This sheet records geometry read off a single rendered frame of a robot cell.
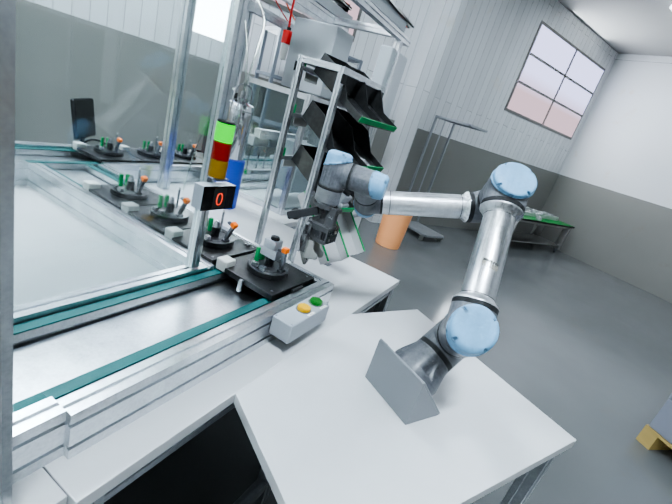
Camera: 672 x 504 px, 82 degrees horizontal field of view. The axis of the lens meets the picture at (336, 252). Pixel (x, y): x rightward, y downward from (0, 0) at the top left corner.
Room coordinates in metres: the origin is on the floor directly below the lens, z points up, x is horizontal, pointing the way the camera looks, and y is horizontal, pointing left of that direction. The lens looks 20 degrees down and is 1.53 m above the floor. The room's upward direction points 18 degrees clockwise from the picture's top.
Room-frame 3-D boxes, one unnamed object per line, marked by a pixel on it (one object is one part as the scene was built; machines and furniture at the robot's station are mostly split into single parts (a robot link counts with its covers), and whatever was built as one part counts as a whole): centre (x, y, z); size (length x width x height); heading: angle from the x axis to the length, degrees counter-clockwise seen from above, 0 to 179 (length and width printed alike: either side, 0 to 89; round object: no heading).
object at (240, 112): (2.07, 0.69, 1.32); 0.14 x 0.14 x 0.38
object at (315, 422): (0.96, -0.27, 0.84); 0.90 x 0.70 x 0.03; 128
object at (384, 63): (3.00, 0.03, 1.43); 0.30 x 0.09 x 1.13; 156
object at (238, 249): (1.30, 0.44, 1.01); 0.24 x 0.24 x 0.13; 66
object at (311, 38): (2.56, 0.42, 1.50); 0.38 x 0.21 x 0.88; 66
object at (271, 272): (1.20, 0.20, 0.98); 0.14 x 0.14 x 0.02
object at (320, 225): (1.14, 0.07, 1.21); 0.09 x 0.08 x 0.12; 66
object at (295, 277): (1.20, 0.20, 0.96); 0.24 x 0.24 x 0.02; 66
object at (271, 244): (1.20, 0.21, 1.06); 0.08 x 0.04 x 0.07; 66
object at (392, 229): (5.25, -0.65, 0.32); 0.42 x 0.41 x 0.65; 37
